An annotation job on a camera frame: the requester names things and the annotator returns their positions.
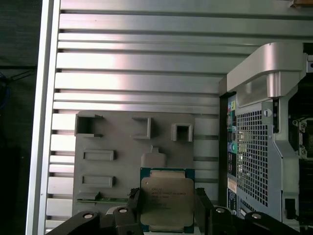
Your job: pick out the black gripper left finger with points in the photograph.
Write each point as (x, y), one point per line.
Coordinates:
(122, 220)

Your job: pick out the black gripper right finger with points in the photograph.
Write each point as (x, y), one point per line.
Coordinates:
(220, 220)

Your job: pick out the silver CPU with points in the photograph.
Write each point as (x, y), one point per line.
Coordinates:
(166, 195)

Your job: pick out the CPU socket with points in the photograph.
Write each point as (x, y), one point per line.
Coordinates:
(302, 137)

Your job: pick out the green RAM stick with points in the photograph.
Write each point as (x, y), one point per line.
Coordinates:
(110, 200)

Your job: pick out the grey parts rack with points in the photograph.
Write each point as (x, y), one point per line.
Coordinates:
(127, 159)

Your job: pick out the black PC case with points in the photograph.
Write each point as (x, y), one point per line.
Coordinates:
(254, 147)

